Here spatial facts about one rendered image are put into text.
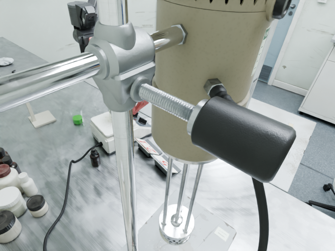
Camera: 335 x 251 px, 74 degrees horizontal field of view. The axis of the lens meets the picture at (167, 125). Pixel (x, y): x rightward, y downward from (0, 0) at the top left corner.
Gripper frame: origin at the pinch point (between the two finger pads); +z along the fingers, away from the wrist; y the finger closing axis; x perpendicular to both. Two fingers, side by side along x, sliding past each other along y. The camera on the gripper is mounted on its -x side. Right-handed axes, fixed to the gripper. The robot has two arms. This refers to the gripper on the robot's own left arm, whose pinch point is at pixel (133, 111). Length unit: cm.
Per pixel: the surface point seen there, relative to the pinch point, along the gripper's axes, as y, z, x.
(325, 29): -66, -128, 244
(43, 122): -17.2, 18.5, -25.0
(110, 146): 11.5, 9.5, -10.4
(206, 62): 57, -26, -33
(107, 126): 7.1, 4.6, -11.7
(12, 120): -25.1, 23.6, -34.1
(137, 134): 9.8, 4.5, -1.1
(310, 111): -28, -38, 243
